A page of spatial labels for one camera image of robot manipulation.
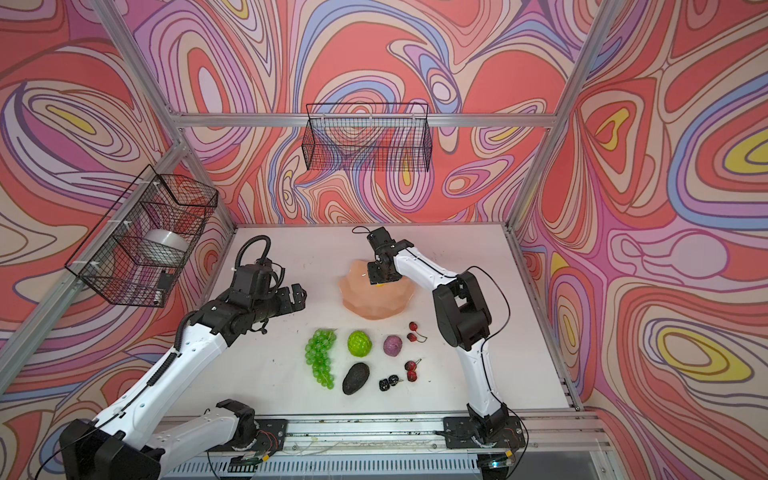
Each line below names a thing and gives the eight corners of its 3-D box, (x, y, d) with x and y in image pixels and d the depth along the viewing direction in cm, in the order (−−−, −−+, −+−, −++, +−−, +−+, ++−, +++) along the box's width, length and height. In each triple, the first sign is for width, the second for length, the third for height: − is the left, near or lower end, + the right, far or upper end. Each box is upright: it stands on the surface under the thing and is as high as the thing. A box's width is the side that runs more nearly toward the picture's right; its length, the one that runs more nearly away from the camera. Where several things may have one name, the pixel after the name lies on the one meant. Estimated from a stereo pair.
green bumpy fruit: (346, 347, 89) (344, 339, 85) (359, 334, 92) (358, 326, 87) (360, 361, 86) (359, 354, 82) (373, 348, 89) (373, 340, 84)
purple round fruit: (383, 356, 88) (383, 351, 84) (383, 340, 91) (383, 335, 88) (402, 356, 88) (402, 351, 84) (401, 340, 91) (402, 335, 88)
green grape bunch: (302, 388, 82) (298, 384, 78) (311, 334, 92) (308, 328, 89) (333, 388, 82) (331, 384, 78) (339, 334, 92) (337, 328, 89)
